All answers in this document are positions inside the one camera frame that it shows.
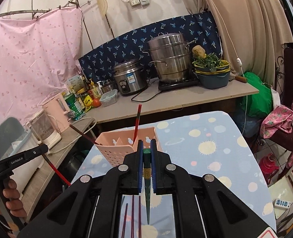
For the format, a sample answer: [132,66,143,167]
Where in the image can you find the green chopstick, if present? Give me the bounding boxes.
[143,148,151,225]

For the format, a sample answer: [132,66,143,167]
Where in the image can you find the red chopstick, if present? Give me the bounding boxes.
[42,154,71,186]
[133,104,142,143]

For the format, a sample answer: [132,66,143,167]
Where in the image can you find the dark maroon chopstick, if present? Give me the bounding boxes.
[69,124,100,145]
[130,195,134,238]
[121,203,128,238]
[138,196,142,238]

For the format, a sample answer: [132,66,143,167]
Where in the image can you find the person's left hand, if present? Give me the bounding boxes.
[0,179,27,218]

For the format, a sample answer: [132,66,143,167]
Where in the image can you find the pink perforated utensil basket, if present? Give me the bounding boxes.
[95,127,162,167]

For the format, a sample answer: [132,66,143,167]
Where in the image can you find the white dish drainer box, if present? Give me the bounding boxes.
[0,116,45,194]

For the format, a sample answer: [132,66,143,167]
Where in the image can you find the clear food container teal lid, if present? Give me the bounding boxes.
[100,89,118,107]

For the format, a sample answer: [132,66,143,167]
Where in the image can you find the red tomato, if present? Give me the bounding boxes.
[92,98,101,108]

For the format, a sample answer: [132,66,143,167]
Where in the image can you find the blue planet-print tablecloth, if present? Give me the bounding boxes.
[72,110,277,238]

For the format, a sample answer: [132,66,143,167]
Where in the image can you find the white blender jug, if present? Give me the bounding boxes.
[26,109,62,149]

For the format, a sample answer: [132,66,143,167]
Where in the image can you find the black induction cooktop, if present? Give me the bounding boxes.
[158,76,200,92]

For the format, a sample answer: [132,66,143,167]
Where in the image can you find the yellow snack packet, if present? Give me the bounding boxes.
[83,95,94,112]

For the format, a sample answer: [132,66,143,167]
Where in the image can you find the small lidded steel pot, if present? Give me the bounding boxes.
[101,80,118,93]

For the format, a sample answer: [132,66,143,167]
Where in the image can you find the steel rice cooker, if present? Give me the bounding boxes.
[113,59,147,96]

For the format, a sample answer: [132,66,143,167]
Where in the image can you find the green tin can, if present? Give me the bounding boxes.
[64,93,84,121]

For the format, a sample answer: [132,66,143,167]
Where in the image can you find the yellow oil bottle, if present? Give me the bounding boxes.
[90,80,102,99]

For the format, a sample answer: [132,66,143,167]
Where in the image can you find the pink electric kettle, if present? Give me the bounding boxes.
[43,93,70,133]

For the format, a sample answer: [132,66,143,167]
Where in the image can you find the large stacked steel steamer pot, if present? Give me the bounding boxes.
[147,33,195,83]

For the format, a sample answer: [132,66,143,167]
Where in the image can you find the blue basin with greens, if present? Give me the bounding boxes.
[193,60,230,90]

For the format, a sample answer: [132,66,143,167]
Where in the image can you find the navy leaf-print cloth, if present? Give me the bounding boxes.
[79,11,222,82]

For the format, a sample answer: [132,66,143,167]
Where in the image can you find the brown potato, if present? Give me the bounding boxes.
[192,45,206,59]

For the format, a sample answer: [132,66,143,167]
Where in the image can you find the green plastic bag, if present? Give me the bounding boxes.
[240,72,273,119]

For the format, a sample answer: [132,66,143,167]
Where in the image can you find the pink dotted curtain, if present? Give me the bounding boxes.
[0,7,83,125]

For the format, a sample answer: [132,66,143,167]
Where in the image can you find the pink floral cloth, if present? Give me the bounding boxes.
[260,105,293,169]

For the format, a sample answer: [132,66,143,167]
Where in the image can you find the beige hanging curtain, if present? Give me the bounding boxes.
[184,0,293,84]

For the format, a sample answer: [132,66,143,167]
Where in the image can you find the black appliance cable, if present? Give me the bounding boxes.
[131,77,163,103]

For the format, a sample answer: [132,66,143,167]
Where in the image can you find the white power cord with plug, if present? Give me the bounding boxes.
[39,116,98,156]

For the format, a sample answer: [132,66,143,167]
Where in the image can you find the white wall socket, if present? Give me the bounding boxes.
[129,0,150,7]

